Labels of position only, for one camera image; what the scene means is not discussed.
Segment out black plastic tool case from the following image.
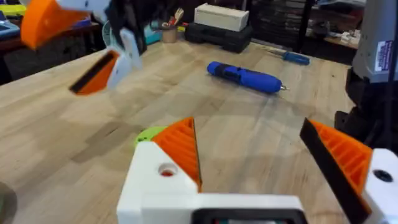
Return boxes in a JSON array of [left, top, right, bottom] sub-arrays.
[[184, 22, 254, 54]]

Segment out yellow green board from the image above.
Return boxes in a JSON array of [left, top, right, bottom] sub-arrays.
[[0, 3, 27, 18]]

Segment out white oblong box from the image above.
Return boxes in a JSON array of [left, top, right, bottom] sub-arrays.
[[193, 2, 250, 32]]

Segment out teal box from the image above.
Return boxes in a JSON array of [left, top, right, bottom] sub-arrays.
[[143, 23, 163, 45]]

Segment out blue handled hand screwdriver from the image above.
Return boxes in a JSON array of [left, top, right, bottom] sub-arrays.
[[266, 49, 311, 67]]

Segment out white orange left gripper right finger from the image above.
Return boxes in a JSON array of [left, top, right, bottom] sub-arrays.
[[299, 118, 398, 224]]

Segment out green disc with holes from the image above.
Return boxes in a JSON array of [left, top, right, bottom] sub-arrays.
[[134, 125, 169, 147]]

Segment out blue electric screwdriver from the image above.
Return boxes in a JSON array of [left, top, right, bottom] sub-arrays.
[[206, 61, 290, 95]]

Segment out blue box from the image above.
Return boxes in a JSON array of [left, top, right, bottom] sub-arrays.
[[0, 11, 21, 40]]

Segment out cup filled with tools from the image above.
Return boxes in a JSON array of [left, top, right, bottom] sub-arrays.
[[159, 7, 185, 44]]

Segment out white orange left gripper left finger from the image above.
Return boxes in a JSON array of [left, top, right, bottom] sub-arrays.
[[116, 116, 203, 224]]

